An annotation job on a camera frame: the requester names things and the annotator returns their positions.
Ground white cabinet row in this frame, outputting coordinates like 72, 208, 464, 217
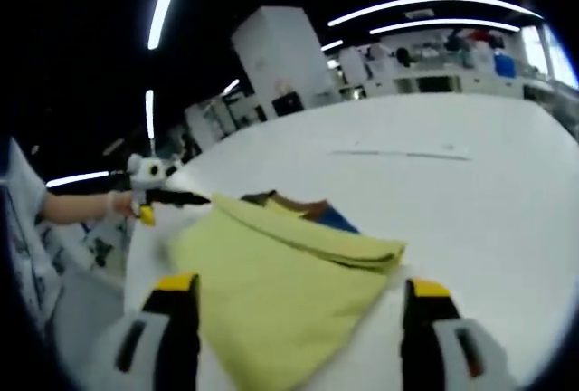
337, 64, 579, 110

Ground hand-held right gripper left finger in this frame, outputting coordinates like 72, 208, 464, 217
88, 272, 201, 391

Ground person's grey trousers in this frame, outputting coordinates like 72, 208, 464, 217
47, 268, 137, 365

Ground black screen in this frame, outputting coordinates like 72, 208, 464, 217
271, 92, 303, 118

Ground yellow-green and blue garment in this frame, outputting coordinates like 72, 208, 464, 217
166, 189, 408, 391

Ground person's white printed shirt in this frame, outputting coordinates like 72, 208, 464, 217
4, 137, 132, 333

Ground long white ceiling light strip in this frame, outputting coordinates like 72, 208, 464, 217
327, 0, 545, 28

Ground blue crate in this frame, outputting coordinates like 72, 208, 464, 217
494, 52, 517, 78

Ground person's left hand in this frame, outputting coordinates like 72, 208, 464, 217
107, 191, 136, 219

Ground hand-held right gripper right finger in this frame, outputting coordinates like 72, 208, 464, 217
400, 278, 520, 391

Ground white pillar with black screen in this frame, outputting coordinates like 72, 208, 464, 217
231, 5, 337, 119

